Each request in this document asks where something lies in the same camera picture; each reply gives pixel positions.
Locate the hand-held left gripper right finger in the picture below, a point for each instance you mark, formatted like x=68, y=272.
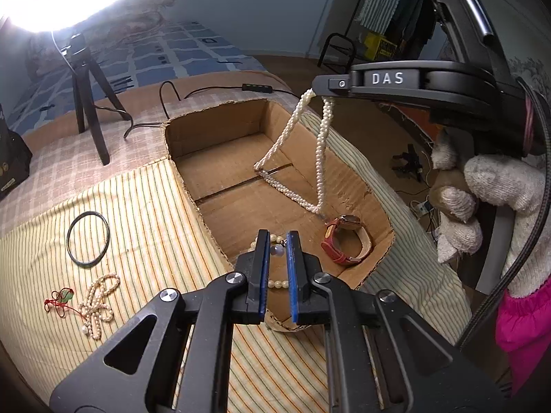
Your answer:
x=295, y=279

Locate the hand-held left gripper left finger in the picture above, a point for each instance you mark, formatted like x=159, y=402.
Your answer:
x=262, y=279

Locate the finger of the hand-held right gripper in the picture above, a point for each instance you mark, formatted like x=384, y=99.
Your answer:
x=333, y=86

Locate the cardboard box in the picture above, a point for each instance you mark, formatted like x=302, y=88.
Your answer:
x=228, y=198

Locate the person's right forearm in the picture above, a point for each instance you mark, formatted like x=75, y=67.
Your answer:
x=529, y=331

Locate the person's right hand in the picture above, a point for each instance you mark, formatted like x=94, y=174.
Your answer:
x=512, y=185

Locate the orange cloth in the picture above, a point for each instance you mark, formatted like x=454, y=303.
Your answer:
x=432, y=131

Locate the black metal chair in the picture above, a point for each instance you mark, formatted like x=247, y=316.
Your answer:
x=333, y=38

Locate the yellow box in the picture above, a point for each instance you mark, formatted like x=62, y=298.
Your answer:
x=379, y=45

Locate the black clamp tool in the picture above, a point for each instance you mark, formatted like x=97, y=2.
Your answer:
x=409, y=163

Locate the black clothes rack pole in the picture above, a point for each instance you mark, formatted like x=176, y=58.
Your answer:
x=359, y=2

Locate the hanging dark clothes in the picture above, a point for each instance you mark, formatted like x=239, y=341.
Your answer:
x=413, y=13

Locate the white power strip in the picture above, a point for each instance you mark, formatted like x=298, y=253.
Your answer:
x=424, y=207

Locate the black bangle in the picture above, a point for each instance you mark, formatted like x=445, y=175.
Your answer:
x=107, y=233

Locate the blue patterned bed sheet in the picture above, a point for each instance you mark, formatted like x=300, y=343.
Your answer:
x=172, y=51

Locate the black tripod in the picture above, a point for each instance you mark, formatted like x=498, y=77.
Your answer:
x=84, y=103

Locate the black bag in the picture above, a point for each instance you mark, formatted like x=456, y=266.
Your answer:
x=13, y=159

